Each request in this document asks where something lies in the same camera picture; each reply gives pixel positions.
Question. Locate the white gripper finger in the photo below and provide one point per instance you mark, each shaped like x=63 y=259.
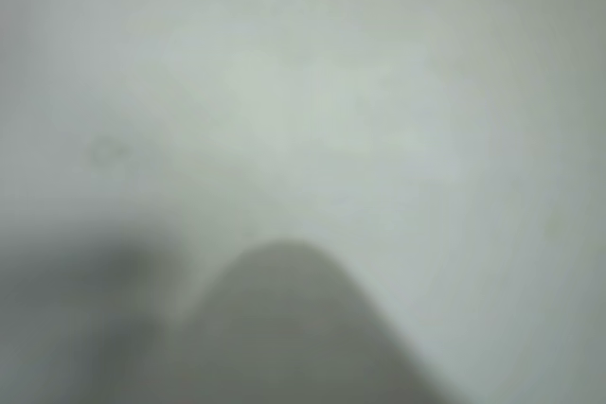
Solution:
x=293 y=328

